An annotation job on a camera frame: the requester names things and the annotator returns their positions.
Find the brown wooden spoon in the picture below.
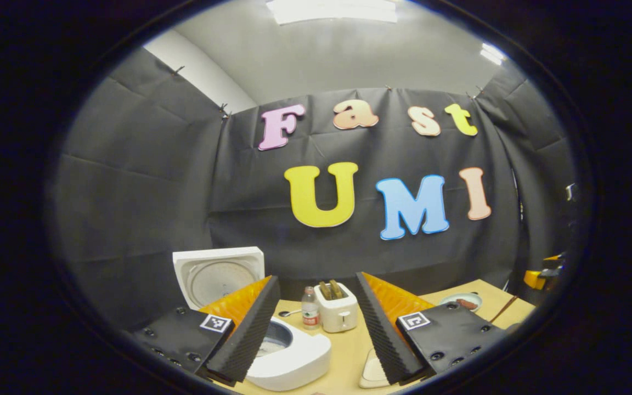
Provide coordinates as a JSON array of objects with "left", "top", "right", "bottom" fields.
[{"left": 489, "top": 295, "right": 518, "bottom": 324}]

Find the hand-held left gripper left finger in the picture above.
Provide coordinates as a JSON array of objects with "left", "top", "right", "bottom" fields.
[{"left": 132, "top": 275, "right": 281, "bottom": 383}]

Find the ceiling light panel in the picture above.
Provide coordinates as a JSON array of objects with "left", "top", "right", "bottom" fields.
[{"left": 479, "top": 43, "right": 509, "bottom": 66}]

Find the clear plastic water bottle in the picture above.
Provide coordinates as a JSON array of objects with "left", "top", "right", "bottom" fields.
[{"left": 301, "top": 286, "right": 320, "bottom": 330}]

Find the black backdrop cloth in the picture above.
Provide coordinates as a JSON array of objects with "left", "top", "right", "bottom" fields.
[{"left": 53, "top": 47, "right": 583, "bottom": 330}]

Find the white rice cooker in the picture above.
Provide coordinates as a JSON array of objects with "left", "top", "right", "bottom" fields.
[{"left": 172, "top": 246, "right": 332, "bottom": 392}]

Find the white toaster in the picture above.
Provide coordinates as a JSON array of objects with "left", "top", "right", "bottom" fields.
[{"left": 314, "top": 283, "right": 359, "bottom": 334}]

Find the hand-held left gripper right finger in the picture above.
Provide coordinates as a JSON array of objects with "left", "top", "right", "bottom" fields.
[{"left": 354, "top": 272, "right": 506, "bottom": 386}]

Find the pale green plate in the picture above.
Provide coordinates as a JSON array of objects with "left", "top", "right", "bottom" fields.
[{"left": 438, "top": 292, "right": 483, "bottom": 312}]

